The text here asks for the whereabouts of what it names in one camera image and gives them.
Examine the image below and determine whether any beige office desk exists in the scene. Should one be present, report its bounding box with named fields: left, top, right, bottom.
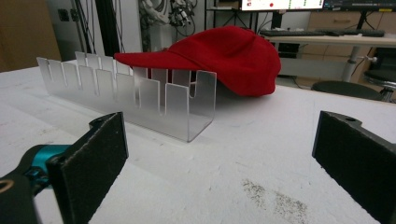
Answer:
left=264, top=34, right=396, bottom=84

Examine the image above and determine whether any white robot arm with cables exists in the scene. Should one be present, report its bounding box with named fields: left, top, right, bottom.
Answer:
left=138, top=0, right=196, bottom=53

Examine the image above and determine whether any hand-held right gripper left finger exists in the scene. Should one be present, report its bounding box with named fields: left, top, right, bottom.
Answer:
left=46, top=111, right=130, bottom=224

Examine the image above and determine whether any wooden drawer cabinet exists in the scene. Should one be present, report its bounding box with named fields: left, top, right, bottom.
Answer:
left=306, top=10, right=396, bottom=35

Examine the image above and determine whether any black keyboard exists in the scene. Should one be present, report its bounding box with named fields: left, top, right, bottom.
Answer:
left=259, top=28, right=386, bottom=38

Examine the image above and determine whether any black metal post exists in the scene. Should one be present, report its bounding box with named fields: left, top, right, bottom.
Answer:
left=94, top=0, right=121, bottom=58

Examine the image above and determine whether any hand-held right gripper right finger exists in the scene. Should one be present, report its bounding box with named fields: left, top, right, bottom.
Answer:
left=311, top=110, right=396, bottom=224

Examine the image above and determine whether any clear acrylic slotted rack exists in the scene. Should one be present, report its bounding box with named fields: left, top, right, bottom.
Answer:
left=35, top=50, right=218, bottom=144

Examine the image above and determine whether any black stool with metal base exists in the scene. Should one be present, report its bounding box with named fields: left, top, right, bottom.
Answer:
left=363, top=69, right=396, bottom=103

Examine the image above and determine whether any dark computer monitor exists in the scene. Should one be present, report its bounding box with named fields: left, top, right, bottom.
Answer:
left=323, top=0, right=396, bottom=13

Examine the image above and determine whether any black round stool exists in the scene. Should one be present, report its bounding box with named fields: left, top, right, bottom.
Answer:
left=310, top=80, right=385, bottom=102

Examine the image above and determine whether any red baseball cap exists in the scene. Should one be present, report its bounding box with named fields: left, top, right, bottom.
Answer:
left=113, top=25, right=282, bottom=98

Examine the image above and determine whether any black wall socket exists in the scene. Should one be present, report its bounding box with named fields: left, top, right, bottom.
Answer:
left=57, top=8, right=71, bottom=22

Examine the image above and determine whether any brown wooden panel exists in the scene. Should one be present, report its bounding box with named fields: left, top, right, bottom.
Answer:
left=0, top=0, right=63, bottom=73

